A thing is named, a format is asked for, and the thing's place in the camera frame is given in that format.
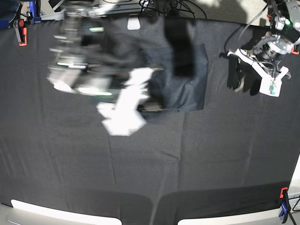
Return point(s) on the orange blue clamp near right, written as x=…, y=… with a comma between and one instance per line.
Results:
x=285, y=207

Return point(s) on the orange clamp far right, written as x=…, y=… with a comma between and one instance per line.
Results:
x=296, y=49

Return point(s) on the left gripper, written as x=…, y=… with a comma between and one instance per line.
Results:
x=251, y=83

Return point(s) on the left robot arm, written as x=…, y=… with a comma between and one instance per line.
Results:
x=264, y=57

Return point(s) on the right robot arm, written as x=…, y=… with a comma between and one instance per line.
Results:
x=93, y=58

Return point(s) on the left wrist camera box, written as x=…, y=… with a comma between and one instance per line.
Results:
x=270, y=87

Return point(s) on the black table cloth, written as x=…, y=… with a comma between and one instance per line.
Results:
x=232, y=157

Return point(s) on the aluminium frame rail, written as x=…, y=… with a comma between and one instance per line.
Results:
x=101, y=10

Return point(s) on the blue clamp top left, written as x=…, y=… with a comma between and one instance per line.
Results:
x=33, y=11

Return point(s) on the orange clamp far left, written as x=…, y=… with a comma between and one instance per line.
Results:
x=21, y=32

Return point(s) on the dark grey t-shirt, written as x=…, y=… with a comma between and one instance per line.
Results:
x=180, y=83

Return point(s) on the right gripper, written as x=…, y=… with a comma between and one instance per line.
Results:
x=122, y=117

